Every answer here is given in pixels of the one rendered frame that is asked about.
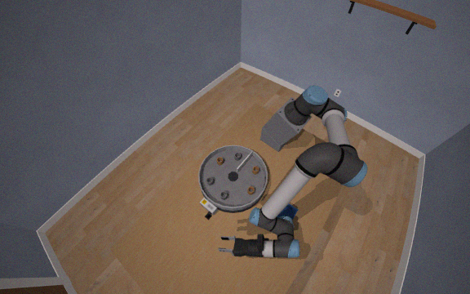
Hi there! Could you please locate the blue open crate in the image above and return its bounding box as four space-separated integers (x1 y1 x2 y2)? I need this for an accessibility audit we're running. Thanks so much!
278 204 299 220

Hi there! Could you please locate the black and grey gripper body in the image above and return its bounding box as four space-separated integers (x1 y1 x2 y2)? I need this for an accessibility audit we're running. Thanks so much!
233 234 273 257

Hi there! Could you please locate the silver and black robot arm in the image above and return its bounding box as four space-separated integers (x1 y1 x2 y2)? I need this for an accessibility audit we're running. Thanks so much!
249 86 367 258

